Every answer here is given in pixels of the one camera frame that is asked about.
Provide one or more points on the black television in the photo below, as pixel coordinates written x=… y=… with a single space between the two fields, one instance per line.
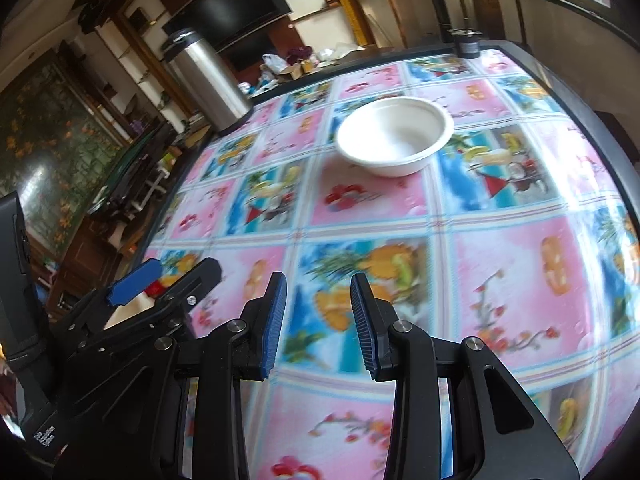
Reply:
x=222 y=22

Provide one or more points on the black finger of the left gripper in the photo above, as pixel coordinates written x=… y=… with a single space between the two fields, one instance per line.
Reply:
x=157 y=327
x=134 y=283

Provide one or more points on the green mahjong table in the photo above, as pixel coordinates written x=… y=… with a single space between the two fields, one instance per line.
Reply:
x=131 y=171

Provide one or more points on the stainless steel thermos jug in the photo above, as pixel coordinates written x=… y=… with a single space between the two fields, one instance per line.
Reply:
x=209 y=81

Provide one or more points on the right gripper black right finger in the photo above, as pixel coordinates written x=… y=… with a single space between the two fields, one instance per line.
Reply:
x=497 y=431

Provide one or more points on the small white bowl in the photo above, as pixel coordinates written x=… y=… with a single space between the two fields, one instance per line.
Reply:
x=394 y=137

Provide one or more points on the small black round object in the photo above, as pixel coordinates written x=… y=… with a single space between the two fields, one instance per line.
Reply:
x=466 y=42

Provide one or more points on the colourful floral tablecloth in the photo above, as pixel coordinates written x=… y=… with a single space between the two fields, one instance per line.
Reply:
x=521 y=231

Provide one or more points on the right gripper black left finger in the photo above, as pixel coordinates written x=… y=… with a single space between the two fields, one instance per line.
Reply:
x=182 y=404

